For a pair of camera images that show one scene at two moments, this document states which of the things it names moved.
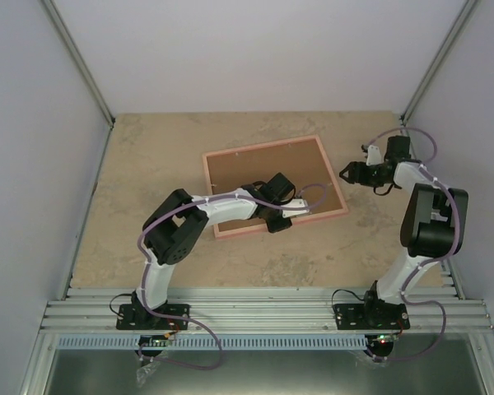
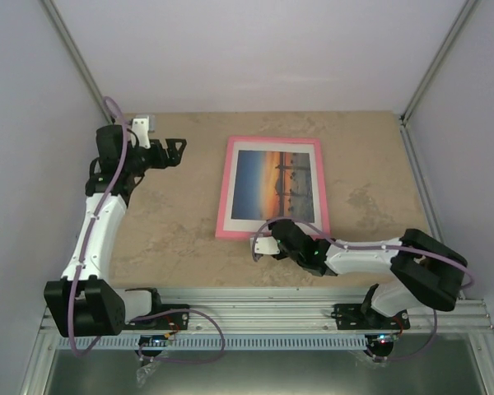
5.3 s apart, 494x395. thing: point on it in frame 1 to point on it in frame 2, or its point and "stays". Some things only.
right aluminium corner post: [432, 71] stays
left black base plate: [138, 317] stays
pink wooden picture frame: [263, 226] to [248, 234]
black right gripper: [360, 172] to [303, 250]
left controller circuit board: [153, 340] stays
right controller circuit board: [384, 338] stays
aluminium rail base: [264, 310] stays
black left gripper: [273, 227] to [174, 159]
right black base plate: [373, 314] stays
